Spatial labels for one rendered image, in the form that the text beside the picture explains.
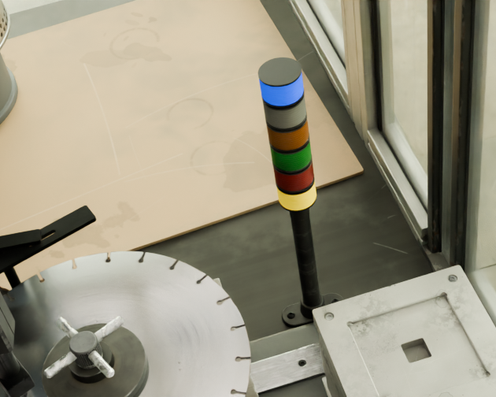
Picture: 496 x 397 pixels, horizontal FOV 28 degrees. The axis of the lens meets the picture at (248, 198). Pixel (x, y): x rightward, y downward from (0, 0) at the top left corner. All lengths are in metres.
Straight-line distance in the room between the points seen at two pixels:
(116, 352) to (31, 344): 0.10
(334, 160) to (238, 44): 0.34
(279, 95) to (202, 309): 0.25
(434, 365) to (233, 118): 0.65
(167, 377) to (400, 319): 0.27
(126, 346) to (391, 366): 0.28
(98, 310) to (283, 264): 0.35
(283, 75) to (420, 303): 0.31
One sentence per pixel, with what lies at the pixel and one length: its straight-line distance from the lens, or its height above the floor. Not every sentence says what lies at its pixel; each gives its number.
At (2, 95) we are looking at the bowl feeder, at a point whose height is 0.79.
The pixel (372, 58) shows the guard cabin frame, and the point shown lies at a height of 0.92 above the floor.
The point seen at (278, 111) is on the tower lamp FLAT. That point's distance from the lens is 1.03.
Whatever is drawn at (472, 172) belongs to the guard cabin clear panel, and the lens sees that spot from 1.14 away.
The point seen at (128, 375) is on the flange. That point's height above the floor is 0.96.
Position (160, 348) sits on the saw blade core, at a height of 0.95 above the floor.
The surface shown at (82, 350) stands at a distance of 1.02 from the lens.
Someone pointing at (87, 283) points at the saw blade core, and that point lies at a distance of 1.15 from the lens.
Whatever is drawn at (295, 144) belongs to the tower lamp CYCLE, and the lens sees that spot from 1.06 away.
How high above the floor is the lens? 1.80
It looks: 46 degrees down
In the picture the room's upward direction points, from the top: 11 degrees counter-clockwise
